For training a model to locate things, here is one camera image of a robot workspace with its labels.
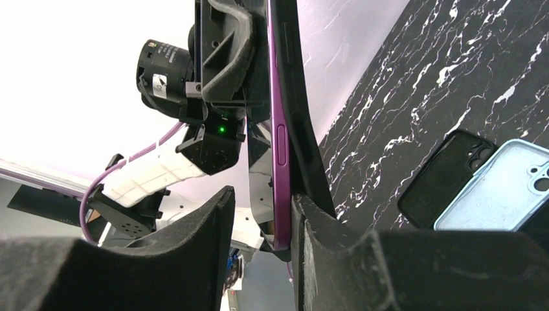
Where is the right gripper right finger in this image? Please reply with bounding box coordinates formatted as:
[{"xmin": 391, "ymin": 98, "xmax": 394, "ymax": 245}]
[{"xmin": 291, "ymin": 194, "xmax": 548, "ymax": 310}]

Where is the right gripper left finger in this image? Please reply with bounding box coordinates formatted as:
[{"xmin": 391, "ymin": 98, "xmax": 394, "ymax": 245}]
[{"xmin": 1, "ymin": 186, "xmax": 235, "ymax": 310}]

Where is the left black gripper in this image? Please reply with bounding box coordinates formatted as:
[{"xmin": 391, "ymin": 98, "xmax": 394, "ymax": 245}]
[{"xmin": 186, "ymin": 0, "xmax": 271, "ymax": 125}]

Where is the black phone case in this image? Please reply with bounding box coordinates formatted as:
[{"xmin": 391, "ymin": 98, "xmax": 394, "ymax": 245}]
[
  {"xmin": 269, "ymin": 0, "xmax": 337, "ymax": 220},
  {"xmin": 398, "ymin": 129, "xmax": 499, "ymax": 229}
]

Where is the light blue phone case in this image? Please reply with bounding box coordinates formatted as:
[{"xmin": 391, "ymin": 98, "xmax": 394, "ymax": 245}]
[{"xmin": 433, "ymin": 139, "xmax": 548, "ymax": 231}]

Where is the black phone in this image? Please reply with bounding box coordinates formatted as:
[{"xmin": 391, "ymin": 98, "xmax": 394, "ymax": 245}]
[{"xmin": 247, "ymin": 1, "xmax": 291, "ymax": 251}]

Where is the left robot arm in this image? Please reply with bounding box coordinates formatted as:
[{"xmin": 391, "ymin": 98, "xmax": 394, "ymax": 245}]
[{"xmin": 80, "ymin": 1, "xmax": 269, "ymax": 238}]

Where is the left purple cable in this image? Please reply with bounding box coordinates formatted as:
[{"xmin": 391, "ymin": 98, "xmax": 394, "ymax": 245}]
[{"xmin": 79, "ymin": 121, "xmax": 187, "ymax": 246}]

